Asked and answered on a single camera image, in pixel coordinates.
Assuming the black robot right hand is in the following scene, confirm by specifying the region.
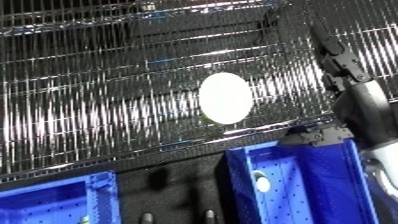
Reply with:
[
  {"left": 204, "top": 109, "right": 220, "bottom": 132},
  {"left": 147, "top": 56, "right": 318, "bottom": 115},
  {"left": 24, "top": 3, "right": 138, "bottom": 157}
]
[{"left": 277, "top": 24, "right": 398, "bottom": 151}]

